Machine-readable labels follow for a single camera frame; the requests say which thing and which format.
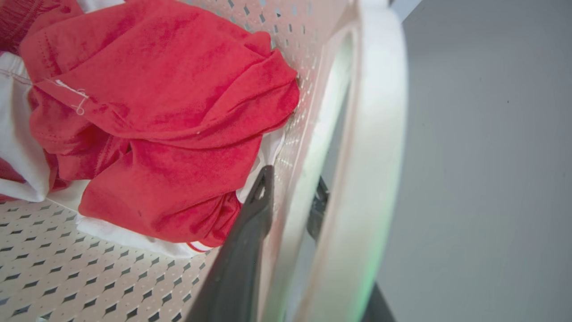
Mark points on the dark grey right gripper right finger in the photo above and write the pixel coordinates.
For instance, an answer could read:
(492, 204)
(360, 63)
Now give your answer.
(318, 210)

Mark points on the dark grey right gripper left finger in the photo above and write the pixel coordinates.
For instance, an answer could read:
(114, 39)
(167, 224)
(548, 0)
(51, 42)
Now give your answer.
(237, 268)

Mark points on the white perforated plastic laundry basket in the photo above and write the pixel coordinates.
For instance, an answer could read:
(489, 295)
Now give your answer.
(357, 156)

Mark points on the red velvet garment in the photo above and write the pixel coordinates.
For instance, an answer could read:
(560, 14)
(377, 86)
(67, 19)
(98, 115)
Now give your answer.
(165, 120)

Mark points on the white cloth garment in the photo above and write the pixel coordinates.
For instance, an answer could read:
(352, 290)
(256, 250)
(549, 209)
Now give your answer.
(18, 147)

